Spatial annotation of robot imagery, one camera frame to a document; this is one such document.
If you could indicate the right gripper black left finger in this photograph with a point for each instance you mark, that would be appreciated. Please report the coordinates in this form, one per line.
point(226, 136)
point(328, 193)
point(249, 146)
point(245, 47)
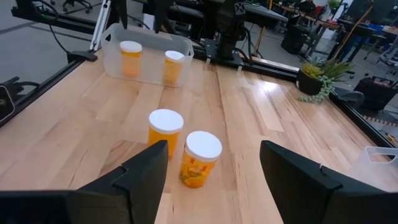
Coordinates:
point(124, 199)

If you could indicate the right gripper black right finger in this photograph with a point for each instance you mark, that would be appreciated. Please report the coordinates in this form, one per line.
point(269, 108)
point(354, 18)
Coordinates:
point(298, 193)

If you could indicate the orange pill bottle white cap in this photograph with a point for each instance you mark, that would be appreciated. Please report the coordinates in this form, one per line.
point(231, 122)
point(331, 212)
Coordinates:
point(164, 121)
point(130, 59)
point(174, 68)

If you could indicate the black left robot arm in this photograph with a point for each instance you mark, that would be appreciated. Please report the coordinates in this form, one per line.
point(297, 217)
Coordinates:
point(228, 28)

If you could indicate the clear plastic bin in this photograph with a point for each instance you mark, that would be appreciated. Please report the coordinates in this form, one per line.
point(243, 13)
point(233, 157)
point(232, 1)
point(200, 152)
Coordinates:
point(152, 43)
point(370, 174)

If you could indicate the orange pill bottle colourful capsules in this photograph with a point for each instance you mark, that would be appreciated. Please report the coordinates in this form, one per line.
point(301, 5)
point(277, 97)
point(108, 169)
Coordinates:
point(202, 146)

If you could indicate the dark round stool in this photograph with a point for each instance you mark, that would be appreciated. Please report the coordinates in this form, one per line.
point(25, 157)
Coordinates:
point(351, 98)

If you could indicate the potted succulent plant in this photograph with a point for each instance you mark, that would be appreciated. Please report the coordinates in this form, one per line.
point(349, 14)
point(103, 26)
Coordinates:
point(311, 82)

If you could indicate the black equipment case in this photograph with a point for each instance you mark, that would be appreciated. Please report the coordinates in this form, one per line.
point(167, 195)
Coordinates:
point(376, 93)

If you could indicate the black device with silver rim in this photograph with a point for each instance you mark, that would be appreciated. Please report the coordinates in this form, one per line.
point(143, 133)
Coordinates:
point(5, 104)

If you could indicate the black square box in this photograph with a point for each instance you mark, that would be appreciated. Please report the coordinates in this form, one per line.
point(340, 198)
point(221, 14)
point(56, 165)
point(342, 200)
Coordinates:
point(295, 40)

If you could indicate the white chair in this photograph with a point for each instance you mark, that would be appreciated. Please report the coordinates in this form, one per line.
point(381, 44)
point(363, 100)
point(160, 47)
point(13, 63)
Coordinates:
point(388, 57)

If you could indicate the wooden stick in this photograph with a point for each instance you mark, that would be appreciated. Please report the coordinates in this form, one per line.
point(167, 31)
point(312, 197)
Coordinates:
point(351, 32)

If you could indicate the wooden table with clutter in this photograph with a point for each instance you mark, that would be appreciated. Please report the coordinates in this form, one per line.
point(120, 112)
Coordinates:
point(323, 24)

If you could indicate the silver aluminium bar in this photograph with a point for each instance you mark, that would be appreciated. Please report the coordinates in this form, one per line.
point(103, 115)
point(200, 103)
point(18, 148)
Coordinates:
point(100, 25)

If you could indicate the dark grey table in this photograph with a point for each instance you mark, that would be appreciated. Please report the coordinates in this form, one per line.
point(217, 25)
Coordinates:
point(264, 14)

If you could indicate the black office chair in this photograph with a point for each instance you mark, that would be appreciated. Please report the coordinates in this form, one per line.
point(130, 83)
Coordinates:
point(76, 3)

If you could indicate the black clamp bracket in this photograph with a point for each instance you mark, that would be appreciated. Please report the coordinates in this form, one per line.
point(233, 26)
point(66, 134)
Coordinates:
point(82, 56)

